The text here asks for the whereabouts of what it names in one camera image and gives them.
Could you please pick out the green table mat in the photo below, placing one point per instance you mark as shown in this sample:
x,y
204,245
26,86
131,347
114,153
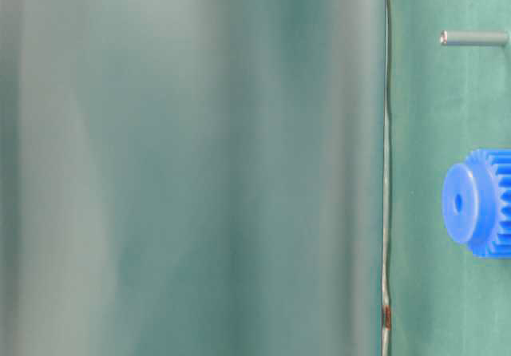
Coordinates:
x,y
445,102

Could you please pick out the green backdrop curtain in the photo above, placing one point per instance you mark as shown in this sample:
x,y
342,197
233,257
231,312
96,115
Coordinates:
x,y
191,177

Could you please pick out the grey metal shaft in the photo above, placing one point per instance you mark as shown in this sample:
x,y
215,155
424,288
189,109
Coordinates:
x,y
473,38

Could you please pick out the blue plastic gear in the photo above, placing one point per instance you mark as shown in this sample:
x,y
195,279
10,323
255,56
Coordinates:
x,y
476,203

